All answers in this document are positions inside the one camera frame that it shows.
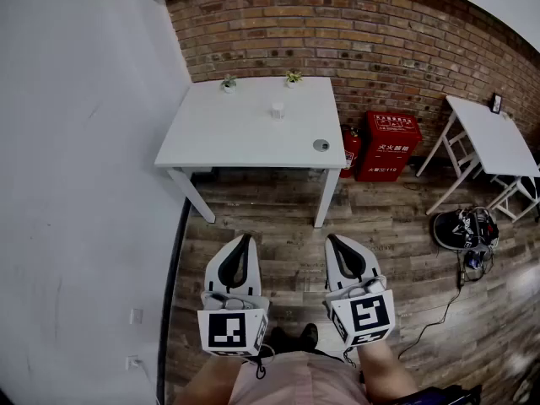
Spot white folding-leg table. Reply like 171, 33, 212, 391
416, 94, 540, 216

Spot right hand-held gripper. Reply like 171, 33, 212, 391
323, 233, 397, 349

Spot white square table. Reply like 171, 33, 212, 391
154, 76, 348, 229

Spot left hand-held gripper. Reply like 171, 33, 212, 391
197, 233, 272, 359

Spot black bag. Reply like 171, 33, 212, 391
390, 384, 483, 405

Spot white wooden chair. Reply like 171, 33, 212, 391
442, 131, 540, 224

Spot black floor cable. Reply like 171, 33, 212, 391
397, 249, 495, 360

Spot red fire extinguisher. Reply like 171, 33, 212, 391
338, 125, 363, 179

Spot black helmet with gear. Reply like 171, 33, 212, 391
431, 206, 500, 253

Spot person's black shoes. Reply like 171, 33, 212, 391
264, 322, 320, 354

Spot red fire extinguisher box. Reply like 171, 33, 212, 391
354, 110, 424, 183

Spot person's left forearm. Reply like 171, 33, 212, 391
171, 354, 245, 405

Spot person's pink clothing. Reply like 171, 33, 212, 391
226, 349, 371, 405

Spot person's right forearm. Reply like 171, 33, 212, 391
356, 343, 419, 405

